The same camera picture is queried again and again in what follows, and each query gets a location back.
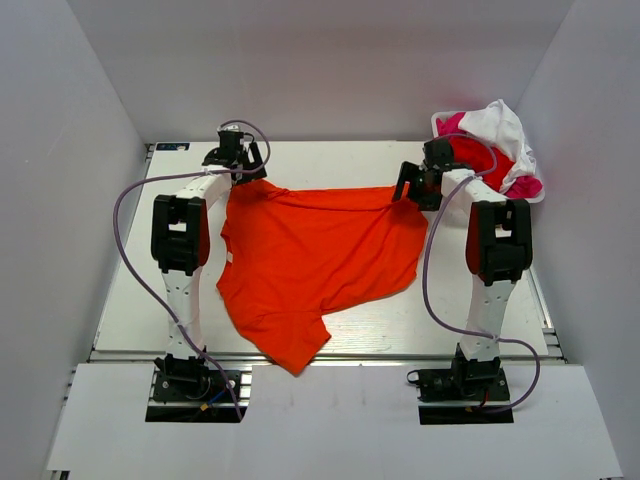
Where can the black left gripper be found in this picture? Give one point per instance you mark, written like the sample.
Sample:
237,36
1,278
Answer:
254,155

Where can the blue table label sticker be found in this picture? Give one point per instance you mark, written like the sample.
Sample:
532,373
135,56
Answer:
168,146

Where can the pink t-shirt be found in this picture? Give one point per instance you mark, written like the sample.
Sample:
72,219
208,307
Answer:
493,142

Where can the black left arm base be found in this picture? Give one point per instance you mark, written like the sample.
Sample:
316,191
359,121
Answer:
191,391

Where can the white plastic basket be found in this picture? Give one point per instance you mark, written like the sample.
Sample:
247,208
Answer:
528,187

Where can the red t-shirt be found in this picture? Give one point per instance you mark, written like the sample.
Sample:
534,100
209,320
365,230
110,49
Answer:
478,157

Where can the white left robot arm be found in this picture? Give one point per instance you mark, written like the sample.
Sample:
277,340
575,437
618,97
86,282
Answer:
180,238

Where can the orange t-shirt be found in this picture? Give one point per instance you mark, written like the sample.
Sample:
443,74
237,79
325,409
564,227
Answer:
294,256

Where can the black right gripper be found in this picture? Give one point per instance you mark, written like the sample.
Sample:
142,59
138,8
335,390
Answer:
409,171

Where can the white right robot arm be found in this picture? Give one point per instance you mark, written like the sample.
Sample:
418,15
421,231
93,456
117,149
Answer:
498,243

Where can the white t-shirt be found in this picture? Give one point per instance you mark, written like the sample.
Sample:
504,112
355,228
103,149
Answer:
498,125

